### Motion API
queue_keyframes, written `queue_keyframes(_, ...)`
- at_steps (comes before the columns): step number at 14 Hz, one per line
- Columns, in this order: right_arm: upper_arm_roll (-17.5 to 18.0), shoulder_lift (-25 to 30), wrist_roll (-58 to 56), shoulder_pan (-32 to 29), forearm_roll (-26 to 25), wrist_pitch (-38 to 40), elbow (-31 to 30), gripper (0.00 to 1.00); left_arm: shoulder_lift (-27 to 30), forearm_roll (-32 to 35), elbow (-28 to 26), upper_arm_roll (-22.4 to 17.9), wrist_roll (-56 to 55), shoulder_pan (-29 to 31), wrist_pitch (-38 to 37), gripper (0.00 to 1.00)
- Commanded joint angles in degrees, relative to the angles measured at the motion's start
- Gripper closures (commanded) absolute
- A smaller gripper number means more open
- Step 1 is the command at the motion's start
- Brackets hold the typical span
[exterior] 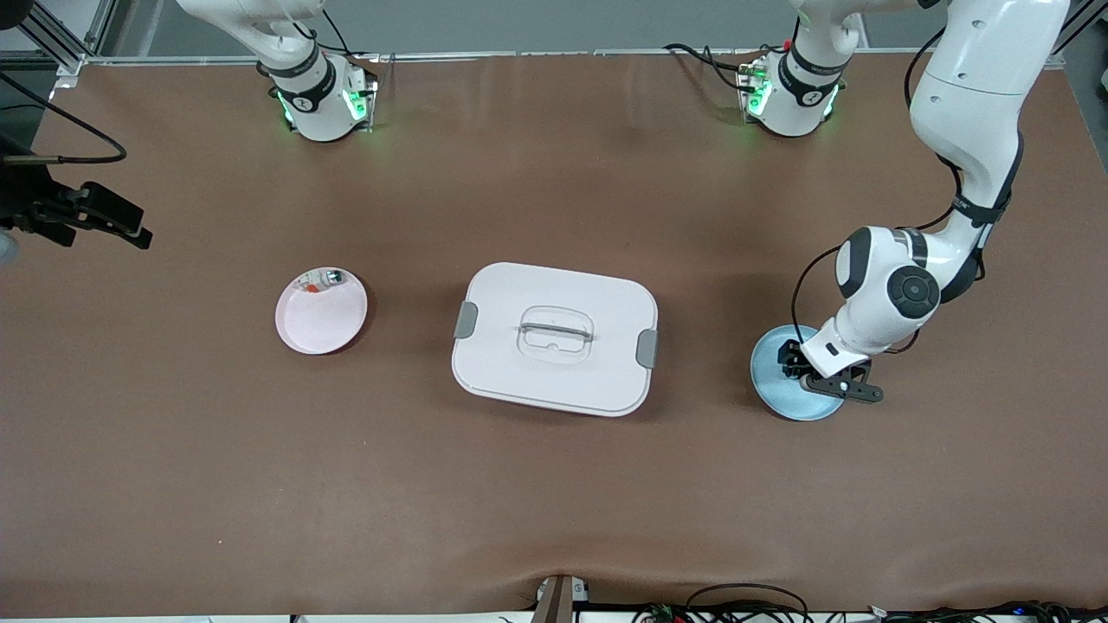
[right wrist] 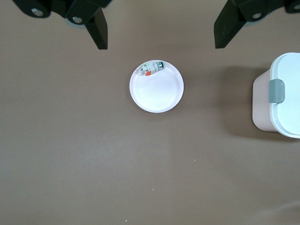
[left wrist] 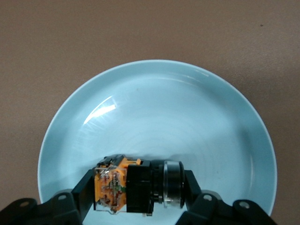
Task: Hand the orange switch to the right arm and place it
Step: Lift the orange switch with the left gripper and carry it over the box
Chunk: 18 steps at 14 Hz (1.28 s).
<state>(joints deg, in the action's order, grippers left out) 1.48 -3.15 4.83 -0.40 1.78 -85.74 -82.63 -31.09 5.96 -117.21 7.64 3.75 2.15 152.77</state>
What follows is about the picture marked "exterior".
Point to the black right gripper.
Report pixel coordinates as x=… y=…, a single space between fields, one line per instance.
x=28 y=201

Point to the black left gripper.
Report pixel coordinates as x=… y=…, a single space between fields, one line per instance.
x=791 y=356

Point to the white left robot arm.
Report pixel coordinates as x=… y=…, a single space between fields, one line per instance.
x=969 y=95

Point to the light blue round plate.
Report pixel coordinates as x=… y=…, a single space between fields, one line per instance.
x=788 y=400

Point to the grey box latch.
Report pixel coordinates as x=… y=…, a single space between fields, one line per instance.
x=466 y=320
x=647 y=349

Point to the small clear grey component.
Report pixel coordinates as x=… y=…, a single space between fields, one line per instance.
x=325 y=279

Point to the pink round plate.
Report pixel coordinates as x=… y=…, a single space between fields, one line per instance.
x=320 y=324

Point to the white lidded storage box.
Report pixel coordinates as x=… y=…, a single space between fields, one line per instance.
x=519 y=372

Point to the brown table mat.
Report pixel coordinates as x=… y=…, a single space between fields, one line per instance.
x=554 y=502

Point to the aluminium frame post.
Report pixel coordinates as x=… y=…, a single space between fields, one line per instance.
x=65 y=59
x=1058 y=57

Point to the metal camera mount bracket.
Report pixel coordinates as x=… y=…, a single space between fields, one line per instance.
x=558 y=601

